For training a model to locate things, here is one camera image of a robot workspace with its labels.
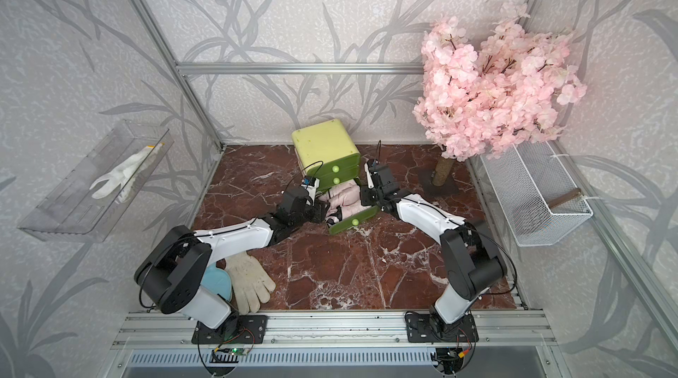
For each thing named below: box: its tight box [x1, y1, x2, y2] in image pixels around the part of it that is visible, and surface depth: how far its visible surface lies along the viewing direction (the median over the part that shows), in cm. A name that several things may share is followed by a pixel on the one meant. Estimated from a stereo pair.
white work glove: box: [224, 251, 277, 315], surface depth 83 cm
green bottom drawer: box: [328, 205, 380, 236], surface depth 93 cm
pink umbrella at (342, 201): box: [318, 184, 371, 223], surface depth 98 cm
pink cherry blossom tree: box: [412, 2, 588, 187], surface depth 65 cm
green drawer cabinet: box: [291, 119, 380, 236], surface depth 93 cm
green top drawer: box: [307, 153, 361, 185], surface depth 90 cm
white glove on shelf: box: [90, 143, 165, 204], surface depth 68 cm
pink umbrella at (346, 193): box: [321, 180, 362, 205], surface depth 100 cm
